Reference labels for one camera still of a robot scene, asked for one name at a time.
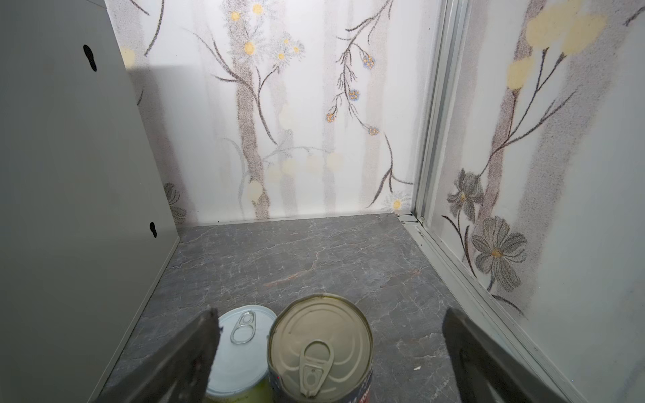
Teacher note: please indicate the aluminium corner wall post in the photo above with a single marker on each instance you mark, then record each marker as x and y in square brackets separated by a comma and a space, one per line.
[439, 93]

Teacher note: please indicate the white-lid green label can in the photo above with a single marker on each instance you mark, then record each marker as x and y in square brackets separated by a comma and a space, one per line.
[240, 370]

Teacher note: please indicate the grey metal cabinet box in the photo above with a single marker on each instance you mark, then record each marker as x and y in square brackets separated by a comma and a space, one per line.
[85, 227]

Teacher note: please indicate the dark can with gold lid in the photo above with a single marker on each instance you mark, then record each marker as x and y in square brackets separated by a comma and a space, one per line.
[320, 349]

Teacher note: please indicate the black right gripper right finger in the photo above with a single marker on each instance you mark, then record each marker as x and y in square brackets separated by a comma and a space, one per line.
[483, 370]

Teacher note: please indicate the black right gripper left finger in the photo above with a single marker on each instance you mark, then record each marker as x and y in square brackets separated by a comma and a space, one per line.
[179, 371]

